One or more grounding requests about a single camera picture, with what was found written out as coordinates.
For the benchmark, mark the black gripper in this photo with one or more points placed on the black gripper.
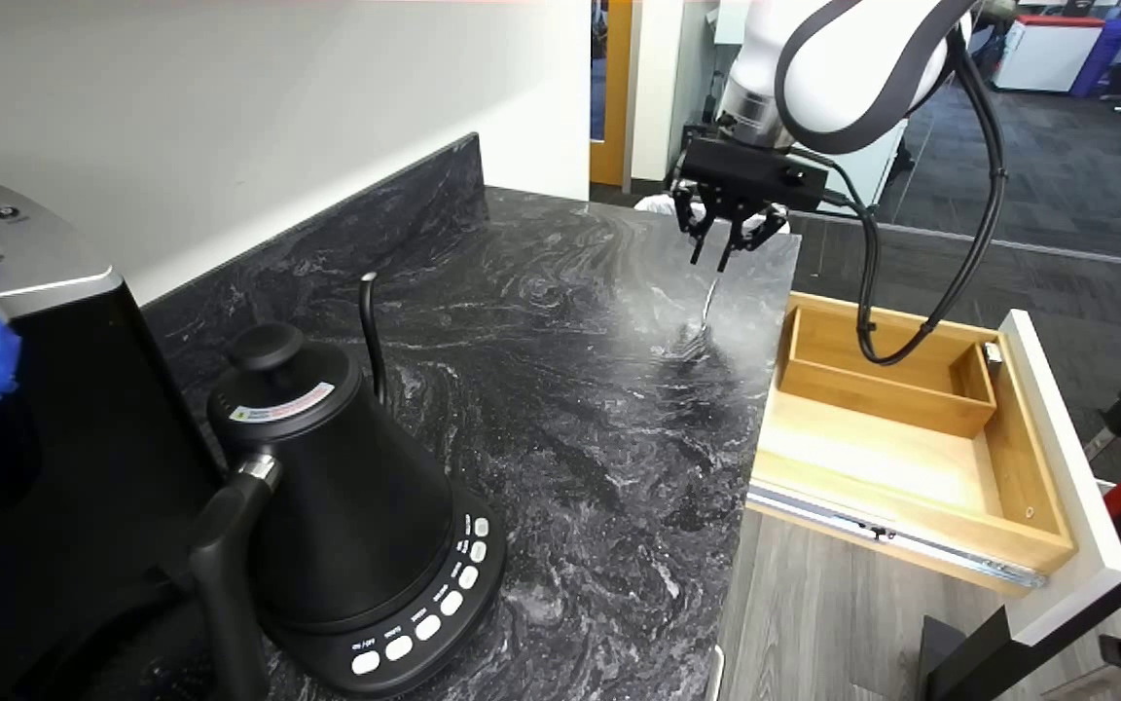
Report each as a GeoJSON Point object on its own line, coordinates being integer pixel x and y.
{"type": "Point", "coordinates": [734, 216]}

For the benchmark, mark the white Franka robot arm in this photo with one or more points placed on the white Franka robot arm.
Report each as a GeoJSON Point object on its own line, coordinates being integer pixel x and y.
{"type": "Point", "coordinates": [847, 65]}

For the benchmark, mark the wooden drawer divider insert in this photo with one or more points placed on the wooden drawer divider insert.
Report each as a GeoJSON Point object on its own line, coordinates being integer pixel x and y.
{"type": "Point", "coordinates": [883, 370]}

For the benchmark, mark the wooden drawer with white front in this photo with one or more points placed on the wooden drawer with white front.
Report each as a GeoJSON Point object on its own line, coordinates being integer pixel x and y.
{"type": "Point", "coordinates": [922, 481]}

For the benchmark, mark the trash bin with white liner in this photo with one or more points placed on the trash bin with white liner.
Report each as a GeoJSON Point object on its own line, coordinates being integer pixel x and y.
{"type": "Point", "coordinates": [662, 208]}

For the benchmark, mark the white cabinet with red top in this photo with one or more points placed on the white cabinet with red top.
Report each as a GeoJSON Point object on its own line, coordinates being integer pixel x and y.
{"type": "Point", "coordinates": [1047, 52]}

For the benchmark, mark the black gooseneck kettle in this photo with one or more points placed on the black gooseneck kettle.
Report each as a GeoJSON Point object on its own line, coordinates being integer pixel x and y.
{"type": "Point", "coordinates": [328, 507]}

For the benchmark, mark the black kettle base with buttons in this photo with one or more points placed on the black kettle base with buttons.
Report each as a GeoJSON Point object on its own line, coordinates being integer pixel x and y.
{"type": "Point", "coordinates": [428, 623]}

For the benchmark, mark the black and silver coffee machine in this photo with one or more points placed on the black and silver coffee machine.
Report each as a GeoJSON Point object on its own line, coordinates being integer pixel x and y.
{"type": "Point", "coordinates": [57, 492]}

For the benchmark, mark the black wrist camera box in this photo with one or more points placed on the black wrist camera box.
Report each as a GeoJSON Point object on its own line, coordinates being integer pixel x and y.
{"type": "Point", "coordinates": [755, 165]}

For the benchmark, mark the wooden door frame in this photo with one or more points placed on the wooden door frame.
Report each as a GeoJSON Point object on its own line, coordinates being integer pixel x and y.
{"type": "Point", "coordinates": [614, 93]}

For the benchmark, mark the black metal stand frame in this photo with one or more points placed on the black metal stand frame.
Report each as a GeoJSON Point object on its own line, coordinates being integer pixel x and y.
{"type": "Point", "coordinates": [1069, 609]}

